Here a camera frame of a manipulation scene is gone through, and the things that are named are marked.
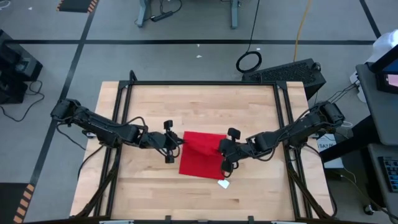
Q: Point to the grey desk top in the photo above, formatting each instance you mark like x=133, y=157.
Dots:
x=382, y=115

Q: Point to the black desk beam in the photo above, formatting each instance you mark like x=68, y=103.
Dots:
x=351, y=144

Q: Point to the black laptop computer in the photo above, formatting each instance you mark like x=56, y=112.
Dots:
x=381, y=82

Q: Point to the black keyboard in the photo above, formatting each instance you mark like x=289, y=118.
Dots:
x=390, y=174

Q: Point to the black power strip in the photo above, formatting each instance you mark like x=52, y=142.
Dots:
x=161, y=16

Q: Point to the red cloth napkin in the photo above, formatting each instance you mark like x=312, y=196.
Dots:
x=199, y=161

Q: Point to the black caster wheel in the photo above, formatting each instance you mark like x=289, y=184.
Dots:
x=369, y=210

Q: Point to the white plastic bag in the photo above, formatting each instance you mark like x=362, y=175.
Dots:
x=384, y=43

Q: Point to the white napkin tag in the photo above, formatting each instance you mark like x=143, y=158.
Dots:
x=223, y=184

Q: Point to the grey keyboard desk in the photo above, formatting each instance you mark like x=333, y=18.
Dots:
x=373, y=174

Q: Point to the grey desk leg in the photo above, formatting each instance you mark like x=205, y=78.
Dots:
x=143, y=14
x=234, y=15

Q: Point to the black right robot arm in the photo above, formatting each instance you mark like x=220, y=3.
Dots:
x=311, y=121

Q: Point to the white paper sheet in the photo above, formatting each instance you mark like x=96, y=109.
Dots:
x=334, y=163

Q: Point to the black orange hazard mat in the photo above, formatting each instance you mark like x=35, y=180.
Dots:
x=9, y=202
x=76, y=5

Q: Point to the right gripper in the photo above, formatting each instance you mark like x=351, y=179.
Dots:
x=237, y=149

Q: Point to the black equipment case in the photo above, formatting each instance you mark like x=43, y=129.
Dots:
x=15, y=62

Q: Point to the black metal table frame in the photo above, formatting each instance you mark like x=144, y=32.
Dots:
x=199, y=83

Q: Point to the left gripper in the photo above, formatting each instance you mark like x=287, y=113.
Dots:
x=158, y=140

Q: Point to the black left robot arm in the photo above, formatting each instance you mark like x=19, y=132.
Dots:
x=93, y=124

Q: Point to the black computer tower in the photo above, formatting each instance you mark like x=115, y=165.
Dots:
x=286, y=73

